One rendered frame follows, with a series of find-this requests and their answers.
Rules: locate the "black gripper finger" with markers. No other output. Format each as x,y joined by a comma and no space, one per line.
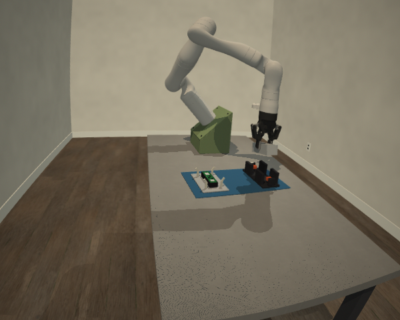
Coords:
273,135
257,135

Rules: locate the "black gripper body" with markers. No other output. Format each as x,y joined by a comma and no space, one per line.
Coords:
264,119

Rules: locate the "blue flat mat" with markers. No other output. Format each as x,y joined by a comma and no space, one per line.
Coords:
234,181

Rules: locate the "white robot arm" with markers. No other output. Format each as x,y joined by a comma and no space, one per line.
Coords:
201,35

